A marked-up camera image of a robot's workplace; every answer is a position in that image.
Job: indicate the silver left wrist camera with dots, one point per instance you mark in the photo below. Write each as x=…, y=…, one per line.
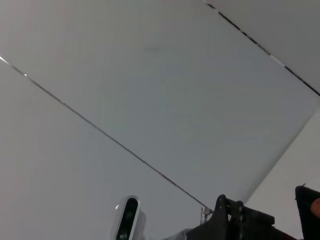
x=128, y=217

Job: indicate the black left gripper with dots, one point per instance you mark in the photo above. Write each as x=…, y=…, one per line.
x=212, y=230

